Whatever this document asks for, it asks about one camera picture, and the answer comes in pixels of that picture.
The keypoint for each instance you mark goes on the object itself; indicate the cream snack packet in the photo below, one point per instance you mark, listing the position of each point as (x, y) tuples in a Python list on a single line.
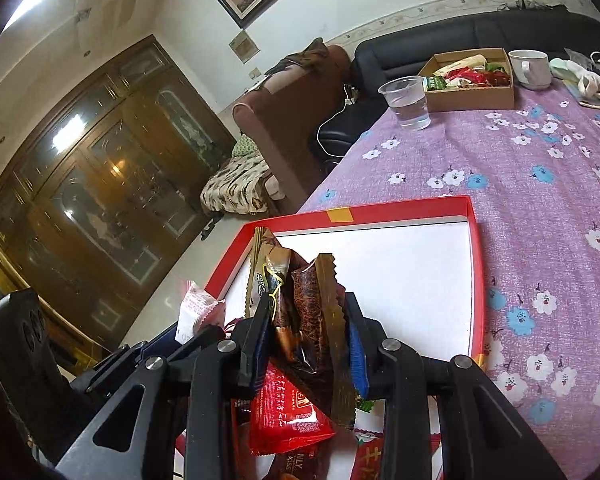
[(460, 64)]

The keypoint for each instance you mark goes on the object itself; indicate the red snack packet with label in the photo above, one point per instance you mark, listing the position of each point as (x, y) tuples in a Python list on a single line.
[(285, 415)]

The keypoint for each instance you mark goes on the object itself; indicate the dark leather sofa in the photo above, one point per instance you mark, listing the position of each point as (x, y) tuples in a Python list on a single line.
[(430, 35)]

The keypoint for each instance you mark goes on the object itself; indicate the leaf print blanket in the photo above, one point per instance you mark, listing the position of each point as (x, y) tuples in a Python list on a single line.
[(235, 185)]

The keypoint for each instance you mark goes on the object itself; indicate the purple floral tablecloth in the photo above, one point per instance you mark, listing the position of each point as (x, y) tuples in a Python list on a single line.
[(530, 210)]

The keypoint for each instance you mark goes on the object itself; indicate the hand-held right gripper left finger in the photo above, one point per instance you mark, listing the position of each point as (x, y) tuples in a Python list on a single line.
[(260, 345)]

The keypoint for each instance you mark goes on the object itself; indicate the brown cardboard box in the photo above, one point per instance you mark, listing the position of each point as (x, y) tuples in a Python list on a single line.
[(470, 99)]

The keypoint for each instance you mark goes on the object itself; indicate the white ceramic mug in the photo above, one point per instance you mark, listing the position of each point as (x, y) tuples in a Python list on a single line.
[(530, 72)]

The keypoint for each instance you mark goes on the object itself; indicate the red box with white inside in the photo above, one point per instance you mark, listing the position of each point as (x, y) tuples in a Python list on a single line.
[(405, 280)]

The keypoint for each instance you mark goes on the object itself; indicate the wooden glass-door cabinet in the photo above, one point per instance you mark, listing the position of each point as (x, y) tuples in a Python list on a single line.
[(90, 175)]

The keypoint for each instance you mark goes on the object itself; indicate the small green snack packet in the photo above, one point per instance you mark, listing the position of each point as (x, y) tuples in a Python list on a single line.
[(365, 404)]

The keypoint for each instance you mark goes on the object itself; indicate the dark brown snack packet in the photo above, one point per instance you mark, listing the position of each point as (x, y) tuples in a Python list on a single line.
[(305, 305)]

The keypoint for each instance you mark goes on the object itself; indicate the flat tan booklet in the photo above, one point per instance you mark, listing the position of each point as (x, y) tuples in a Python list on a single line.
[(594, 103)]

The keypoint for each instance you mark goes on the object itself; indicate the pink and white snack packet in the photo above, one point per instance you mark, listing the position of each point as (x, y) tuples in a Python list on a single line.
[(195, 310)]

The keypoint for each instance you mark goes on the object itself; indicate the white wall switch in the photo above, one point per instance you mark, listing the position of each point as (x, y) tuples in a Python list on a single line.
[(254, 72)]

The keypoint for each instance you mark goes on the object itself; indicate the small black object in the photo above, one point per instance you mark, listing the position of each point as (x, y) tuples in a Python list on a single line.
[(597, 62)]

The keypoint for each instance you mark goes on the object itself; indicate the gold brown snack packet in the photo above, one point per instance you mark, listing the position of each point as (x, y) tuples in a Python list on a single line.
[(267, 270)]

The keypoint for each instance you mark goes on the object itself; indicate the clear plastic cup with water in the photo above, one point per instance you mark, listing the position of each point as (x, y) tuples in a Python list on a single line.
[(410, 105)]

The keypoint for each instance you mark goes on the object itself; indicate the red and white snack packet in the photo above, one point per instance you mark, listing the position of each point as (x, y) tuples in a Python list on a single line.
[(367, 457)]

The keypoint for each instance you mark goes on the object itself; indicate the small wall plaque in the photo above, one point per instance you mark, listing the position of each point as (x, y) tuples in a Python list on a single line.
[(243, 46)]

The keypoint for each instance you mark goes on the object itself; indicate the white crumpled cloth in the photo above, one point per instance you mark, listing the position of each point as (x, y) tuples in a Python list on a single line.
[(587, 82)]

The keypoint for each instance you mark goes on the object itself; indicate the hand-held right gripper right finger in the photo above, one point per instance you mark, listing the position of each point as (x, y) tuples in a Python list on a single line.
[(358, 360)]

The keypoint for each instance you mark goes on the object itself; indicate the brown snack packet with lettering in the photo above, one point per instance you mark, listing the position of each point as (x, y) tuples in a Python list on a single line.
[(295, 467)]

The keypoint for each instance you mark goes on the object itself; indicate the dark garment on armchair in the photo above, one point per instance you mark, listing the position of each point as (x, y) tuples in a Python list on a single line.
[(305, 57)]

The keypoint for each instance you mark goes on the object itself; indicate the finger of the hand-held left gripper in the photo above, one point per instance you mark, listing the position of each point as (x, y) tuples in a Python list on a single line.
[(161, 342)]

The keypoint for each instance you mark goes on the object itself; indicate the brown armchair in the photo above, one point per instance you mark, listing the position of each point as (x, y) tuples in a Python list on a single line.
[(290, 120)]

